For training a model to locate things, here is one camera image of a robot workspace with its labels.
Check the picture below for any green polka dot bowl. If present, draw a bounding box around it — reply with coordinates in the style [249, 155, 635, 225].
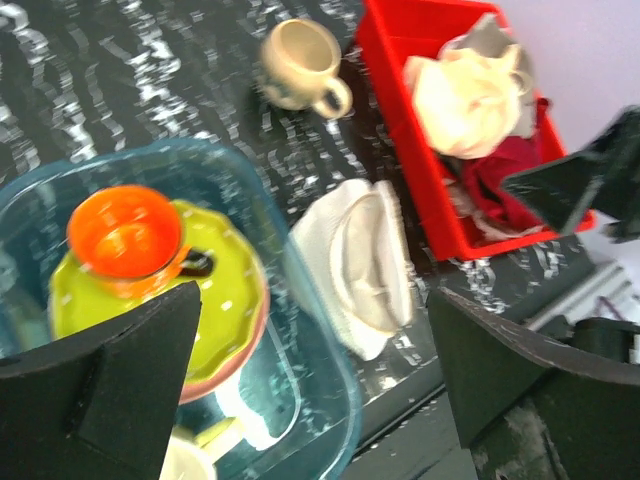
[48, 199, 266, 385]

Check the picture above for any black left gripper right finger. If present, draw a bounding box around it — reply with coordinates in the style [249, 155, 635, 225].
[428, 288, 639, 479]

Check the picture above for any red plastic bin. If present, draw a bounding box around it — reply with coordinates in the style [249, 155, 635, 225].
[355, 0, 597, 262]

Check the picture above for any pink plate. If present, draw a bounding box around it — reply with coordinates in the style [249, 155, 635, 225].
[178, 285, 270, 405]

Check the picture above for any grey bra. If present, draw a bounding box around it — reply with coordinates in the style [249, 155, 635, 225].
[460, 13, 537, 138]

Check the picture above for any teal transparent plastic tub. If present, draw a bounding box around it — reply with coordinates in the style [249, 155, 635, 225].
[1, 139, 362, 479]

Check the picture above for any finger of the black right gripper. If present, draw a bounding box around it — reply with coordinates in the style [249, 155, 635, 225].
[501, 106, 639, 235]

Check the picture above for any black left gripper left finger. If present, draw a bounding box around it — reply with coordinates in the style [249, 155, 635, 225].
[1, 282, 201, 479]

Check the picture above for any peach bra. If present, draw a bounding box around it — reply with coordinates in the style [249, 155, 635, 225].
[403, 44, 532, 160]

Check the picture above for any orange mug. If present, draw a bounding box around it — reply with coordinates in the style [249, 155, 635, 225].
[67, 184, 216, 299]

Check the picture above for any red bra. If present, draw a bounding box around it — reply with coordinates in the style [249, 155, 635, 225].
[459, 97, 551, 231]

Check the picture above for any white lace bra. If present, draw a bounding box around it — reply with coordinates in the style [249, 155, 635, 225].
[443, 179, 543, 242]

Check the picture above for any beige ceramic mug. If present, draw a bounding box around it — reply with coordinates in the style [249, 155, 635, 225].
[256, 18, 352, 120]

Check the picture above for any cream and yellow mug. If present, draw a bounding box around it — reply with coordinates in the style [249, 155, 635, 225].
[159, 417, 244, 480]

